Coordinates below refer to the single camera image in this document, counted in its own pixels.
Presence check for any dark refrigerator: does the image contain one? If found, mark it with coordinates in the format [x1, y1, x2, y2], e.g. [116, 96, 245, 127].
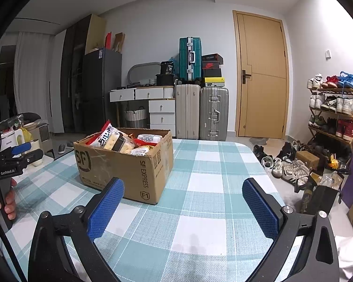
[82, 47, 123, 133]

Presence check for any grey oval mirror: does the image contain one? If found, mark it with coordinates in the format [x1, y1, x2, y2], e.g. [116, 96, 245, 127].
[127, 62, 162, 86]

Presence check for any white plastic bag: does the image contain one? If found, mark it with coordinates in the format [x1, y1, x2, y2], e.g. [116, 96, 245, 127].
[329, 231, 353, 282]

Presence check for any dark wardrobe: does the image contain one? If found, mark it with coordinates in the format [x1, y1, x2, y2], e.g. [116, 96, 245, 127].
[60, 14, 107, 134]

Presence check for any black printed bag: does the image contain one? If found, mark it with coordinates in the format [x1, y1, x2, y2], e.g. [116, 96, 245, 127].
[160, 61, 175, 76]

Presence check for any person's left hand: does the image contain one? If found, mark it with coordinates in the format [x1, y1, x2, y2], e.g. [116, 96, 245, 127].
[0, 178, 18, 221]

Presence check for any woven laundry basket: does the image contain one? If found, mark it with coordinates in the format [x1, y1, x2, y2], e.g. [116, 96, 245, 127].
[125, 106, 149, 122]

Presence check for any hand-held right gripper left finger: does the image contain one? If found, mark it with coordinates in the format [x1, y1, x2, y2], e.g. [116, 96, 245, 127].
[27, 177, 126, 282]

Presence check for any pile of sneakers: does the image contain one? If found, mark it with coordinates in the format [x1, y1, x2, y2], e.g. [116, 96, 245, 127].
[252, 141, 316, 186]

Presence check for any beige suitcase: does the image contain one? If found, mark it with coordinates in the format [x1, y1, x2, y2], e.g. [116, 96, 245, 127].
[175, 84, 201, 140]

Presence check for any small cardboard box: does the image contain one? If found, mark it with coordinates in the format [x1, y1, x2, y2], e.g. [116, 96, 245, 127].
[295, 150, 321, 170]

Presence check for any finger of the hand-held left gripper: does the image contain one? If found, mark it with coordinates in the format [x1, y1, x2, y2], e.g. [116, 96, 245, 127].
[16, 148, 44, 170]
[0, 142, 32, 158]

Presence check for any brown cardboard box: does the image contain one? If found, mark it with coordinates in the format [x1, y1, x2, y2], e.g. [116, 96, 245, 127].
[73, 127, 175, 205]

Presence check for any teal suitcase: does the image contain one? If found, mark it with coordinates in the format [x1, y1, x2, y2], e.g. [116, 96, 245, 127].
[179, 37, 203, 83]

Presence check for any white red-edged snack packet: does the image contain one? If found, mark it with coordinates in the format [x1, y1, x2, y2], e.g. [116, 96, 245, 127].
[135, 133, 163, 147]

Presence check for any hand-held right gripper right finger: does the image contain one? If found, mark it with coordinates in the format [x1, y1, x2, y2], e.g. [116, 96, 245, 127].
[242, 178, 340, 282]

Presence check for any black paper bag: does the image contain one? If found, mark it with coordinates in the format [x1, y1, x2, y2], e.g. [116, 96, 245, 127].
[294, 176, 343, 215]

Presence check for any red cracker packet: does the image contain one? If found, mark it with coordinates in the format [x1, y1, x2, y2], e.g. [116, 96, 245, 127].
[104, 133, 136, 154]

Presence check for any cooking pot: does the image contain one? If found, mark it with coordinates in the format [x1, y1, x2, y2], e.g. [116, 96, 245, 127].
[16, 113, 49, 142]

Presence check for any white noodle snack packet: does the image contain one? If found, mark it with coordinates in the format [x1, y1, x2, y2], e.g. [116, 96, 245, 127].
[85, 119, 118, 149]
[131, 145, 154, 157]

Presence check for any white curtain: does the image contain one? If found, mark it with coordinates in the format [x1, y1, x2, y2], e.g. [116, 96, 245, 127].
[15, 31, 55, 121]

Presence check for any brown paper bag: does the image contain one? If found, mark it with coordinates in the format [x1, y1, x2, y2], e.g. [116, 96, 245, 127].
[113, 32, 126, 53]

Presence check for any wooden door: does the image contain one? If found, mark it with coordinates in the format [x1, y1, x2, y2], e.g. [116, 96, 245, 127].
[232, 10, 291, 140]

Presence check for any white electric kettle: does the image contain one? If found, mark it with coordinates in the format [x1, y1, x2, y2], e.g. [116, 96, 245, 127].
[0, 129, 26, 153]

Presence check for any white desk with drawers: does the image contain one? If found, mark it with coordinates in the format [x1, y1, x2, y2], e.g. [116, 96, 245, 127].
[109, 85, 177, 137]

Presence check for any white cup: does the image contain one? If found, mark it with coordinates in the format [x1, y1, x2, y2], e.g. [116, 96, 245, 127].
[29, 139, 44, 167]

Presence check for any silver suitcase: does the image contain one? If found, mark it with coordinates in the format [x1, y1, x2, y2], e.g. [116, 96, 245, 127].
[199, 86, 230, 142]

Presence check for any black storage bin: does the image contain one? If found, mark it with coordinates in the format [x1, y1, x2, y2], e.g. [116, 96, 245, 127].
[156, 74, 176, 87]

